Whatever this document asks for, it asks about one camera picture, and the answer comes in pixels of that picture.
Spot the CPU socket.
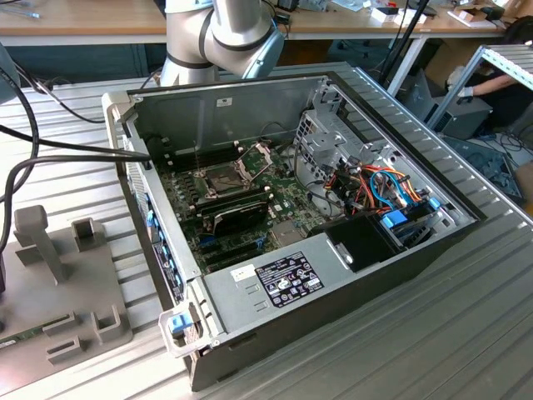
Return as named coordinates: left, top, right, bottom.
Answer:
left=198, top=163, right=252, bottom=198

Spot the black wire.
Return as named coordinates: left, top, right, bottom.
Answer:
left=291, top=139, right=349, bottom=220

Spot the beige plastic case handle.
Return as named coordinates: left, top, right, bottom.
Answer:
left=102, top=92, right=138, bottom=162

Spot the green RAM stick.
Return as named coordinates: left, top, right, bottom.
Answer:
left=0, top=325, right=46, bottom=348

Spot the grey blue pen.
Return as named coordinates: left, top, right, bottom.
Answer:
left=7, top=7, right=42, bottom=20

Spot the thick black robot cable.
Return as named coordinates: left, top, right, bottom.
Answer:
left=0, top=66, right=42, bottom=255

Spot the red wire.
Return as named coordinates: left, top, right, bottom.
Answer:
left=353, top=177, right=374, bottom=212

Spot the thin black cable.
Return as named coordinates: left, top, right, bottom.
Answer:
left=0, top=124, right=152, bottom=162

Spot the black expansion slot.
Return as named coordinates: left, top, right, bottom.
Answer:
left=203, top=248, right=263, bottom=273
left=202, top=239, right=260, bottom=263

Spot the clear plastic bag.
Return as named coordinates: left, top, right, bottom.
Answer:
left=331, top=0, right=371, bottom=13

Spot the aluminium profile frame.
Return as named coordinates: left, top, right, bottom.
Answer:
left=428, top=43, right=533, bottom=130

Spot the person in dark shirt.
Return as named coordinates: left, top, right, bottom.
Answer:
left=447, top=18, right=533, bottom=126

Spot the metal drive cage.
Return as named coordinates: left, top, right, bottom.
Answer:
left=293, top=76, right=401, bottom=187

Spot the grey parts rack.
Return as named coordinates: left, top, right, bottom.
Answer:
left=0, top=203, right=135, bottom=388

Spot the blue wire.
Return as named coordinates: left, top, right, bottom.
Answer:
left=369, top=169, right=407, bottom=209

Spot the black graphics card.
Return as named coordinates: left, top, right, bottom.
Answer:
left=205, top=199, right=271, bottom=238

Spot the black tripod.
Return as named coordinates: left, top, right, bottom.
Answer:
left=376, top=0, right=432, bottom=87

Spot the long wooden desk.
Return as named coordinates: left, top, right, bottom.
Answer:
left=0, top=0, right=533, bottom=48

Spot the open cardboard box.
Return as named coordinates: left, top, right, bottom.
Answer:
left=447, top=2, right=491, bottom=27

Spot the clear plastic case handle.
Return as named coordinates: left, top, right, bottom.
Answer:
left=157, top=306, right=209, bottom=359

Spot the metal socket cover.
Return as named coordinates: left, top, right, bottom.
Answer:
left=234, top=140, right=275, bottom=185

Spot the silver chipset heatsink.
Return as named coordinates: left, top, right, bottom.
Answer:
left=271, top=220, right=304, bottom=248

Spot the hard disk in blue carrier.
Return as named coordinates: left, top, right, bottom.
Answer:
left=379, top=198, right=442, bottom=254

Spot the open grey PC case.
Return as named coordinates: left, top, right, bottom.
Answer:
left=102, top=69, right=489, bottom=393

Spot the green motherboard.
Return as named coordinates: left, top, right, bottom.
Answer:
left=156, top=139, right=349, bottom=277

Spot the small white box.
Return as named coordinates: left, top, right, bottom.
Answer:
left=370, top=4, right=401, bottom=24

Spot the dark grey computer tower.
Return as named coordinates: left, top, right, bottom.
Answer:
left=440, top=93, right=495, bottom=141

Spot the cable with plug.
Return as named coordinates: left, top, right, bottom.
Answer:
left=0, top=154, right=152, bottom=205

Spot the grey power supply unit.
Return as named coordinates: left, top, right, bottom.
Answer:
left=202, top=231, right=357, bottom=337

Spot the brown cardboard sheet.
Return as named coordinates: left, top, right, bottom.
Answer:
left=424, top=39, right=476, bottom=84

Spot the orange wire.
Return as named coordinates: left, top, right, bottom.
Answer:
left=360, top=165, right=424, bottom=199

